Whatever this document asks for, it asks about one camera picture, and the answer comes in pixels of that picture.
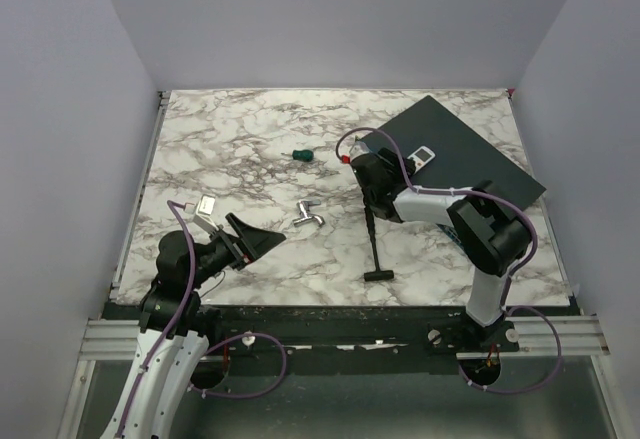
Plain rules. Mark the green stubby screwdriver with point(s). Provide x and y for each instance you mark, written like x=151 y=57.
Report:
x=304 y=155

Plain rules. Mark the white remote control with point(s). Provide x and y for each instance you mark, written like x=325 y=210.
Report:
x=422 y=156

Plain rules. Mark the dark network switch box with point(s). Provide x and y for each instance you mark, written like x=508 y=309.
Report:
x=463 y=157

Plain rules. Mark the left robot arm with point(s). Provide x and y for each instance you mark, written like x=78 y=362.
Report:
x=174 y=330

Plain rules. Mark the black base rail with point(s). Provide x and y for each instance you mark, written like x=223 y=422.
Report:
x=267 y=356

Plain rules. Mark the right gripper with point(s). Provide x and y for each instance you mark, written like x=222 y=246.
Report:
x=397 y=170

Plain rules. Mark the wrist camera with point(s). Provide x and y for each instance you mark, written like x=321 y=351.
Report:
x=358 y=149
x=201 y=213

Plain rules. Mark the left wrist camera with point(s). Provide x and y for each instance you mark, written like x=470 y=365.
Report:
x=201 y=213

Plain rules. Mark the black hammer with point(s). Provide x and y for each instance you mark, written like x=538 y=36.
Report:
x=378 y=274

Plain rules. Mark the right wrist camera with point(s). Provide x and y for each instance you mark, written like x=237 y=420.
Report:
x=358 y=149

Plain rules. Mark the aluminium frame rail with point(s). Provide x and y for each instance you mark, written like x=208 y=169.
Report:
x=531 y=336

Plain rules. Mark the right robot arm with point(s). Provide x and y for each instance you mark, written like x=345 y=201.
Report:
x=497 y=237

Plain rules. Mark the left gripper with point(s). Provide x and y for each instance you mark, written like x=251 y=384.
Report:
x=250 y=245

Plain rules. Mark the chrome faucet tap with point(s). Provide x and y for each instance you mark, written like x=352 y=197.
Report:
x=306 y=216

